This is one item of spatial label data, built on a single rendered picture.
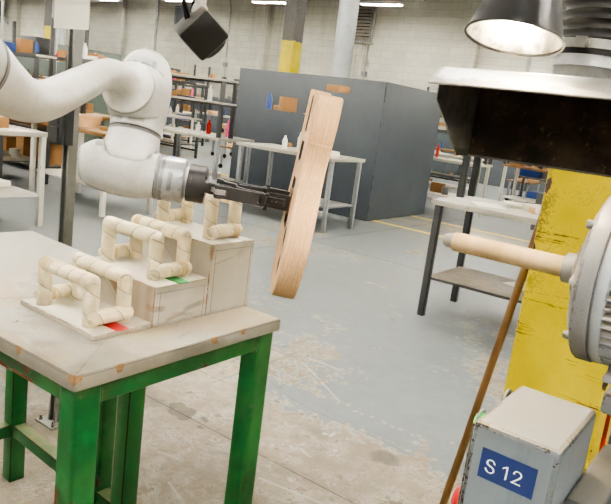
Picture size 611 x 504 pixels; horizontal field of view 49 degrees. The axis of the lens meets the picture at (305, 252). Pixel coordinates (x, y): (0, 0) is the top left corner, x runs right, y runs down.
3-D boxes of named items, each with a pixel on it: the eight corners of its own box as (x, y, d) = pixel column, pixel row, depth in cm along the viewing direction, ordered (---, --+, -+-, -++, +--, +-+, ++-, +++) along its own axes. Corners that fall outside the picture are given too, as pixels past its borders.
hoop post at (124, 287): (133, 320, 145) (136, 278, 143) (121, 322, 142) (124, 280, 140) (123, 315, 146) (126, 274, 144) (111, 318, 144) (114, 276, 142)
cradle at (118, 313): (136, 319, 144) (137, 305, 143) (91, 329, 135) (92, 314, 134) (126, 315, 146) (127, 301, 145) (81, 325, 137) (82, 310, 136)
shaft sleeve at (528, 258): (562, 260, 100) (559, 280, 101) (569, 254, 102) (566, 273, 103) (451, 234, 110) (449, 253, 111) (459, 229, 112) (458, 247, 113)
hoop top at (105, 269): (135, 285, 143) (136, 270, 142) (123, 287, 140) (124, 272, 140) (80, 263, 154) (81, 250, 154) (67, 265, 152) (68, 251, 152)
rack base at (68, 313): (153, 327, 145) (153, 322, 145) (94, 342, 133) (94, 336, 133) (77, 295, 160) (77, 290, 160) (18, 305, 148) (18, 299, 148)
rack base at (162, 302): (206, 315, 158) (210, 277, 156) (152, 328, 144) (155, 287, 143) (131, 286, 173) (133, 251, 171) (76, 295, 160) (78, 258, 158)
